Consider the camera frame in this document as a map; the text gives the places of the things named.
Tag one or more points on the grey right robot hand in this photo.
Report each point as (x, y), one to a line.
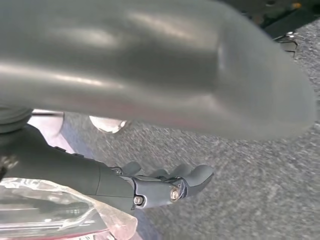
(124, 66)

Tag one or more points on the clear plastic cover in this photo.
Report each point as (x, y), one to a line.
(50, 212)

